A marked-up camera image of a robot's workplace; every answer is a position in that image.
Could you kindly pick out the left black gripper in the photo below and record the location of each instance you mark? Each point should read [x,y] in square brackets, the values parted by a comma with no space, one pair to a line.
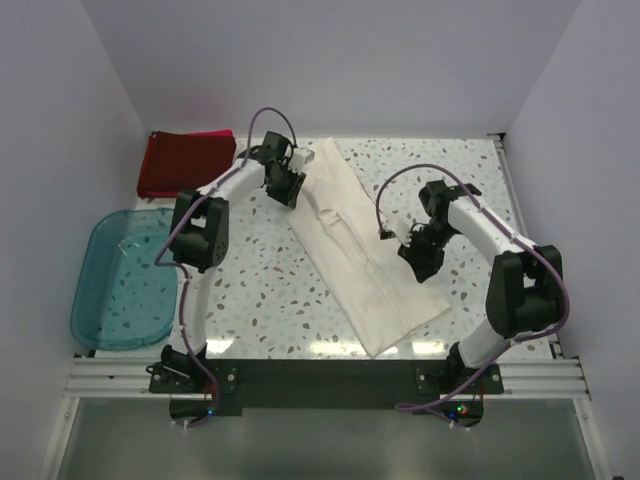
[291,196]

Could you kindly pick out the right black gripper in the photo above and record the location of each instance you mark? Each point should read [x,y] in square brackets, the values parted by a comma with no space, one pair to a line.
[422,266]

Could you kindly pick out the white t-shirt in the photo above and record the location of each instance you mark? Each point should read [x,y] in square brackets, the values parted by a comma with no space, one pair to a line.
[335,222]

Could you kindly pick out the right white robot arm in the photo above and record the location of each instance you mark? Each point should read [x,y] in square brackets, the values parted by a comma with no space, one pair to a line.
[526,294]

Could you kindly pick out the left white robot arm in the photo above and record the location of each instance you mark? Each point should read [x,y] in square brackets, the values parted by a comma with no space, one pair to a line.
[200,230]

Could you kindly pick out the blue plastic basket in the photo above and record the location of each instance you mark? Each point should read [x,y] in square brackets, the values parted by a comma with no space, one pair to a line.
[123,302]

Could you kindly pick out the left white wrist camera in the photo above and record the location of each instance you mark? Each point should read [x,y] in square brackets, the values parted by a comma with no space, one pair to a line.
[300,157]

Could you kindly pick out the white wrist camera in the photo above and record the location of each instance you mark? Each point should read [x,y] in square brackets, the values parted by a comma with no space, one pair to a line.
[396,229]
[300,157]

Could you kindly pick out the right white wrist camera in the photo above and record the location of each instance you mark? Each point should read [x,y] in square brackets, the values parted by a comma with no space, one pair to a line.
[396,229]

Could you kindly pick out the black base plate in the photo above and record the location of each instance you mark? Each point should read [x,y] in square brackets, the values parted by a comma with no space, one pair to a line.
[234,386]

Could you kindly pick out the aluminium frame rail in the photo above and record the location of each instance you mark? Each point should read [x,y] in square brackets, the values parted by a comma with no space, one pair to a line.
[91,378]

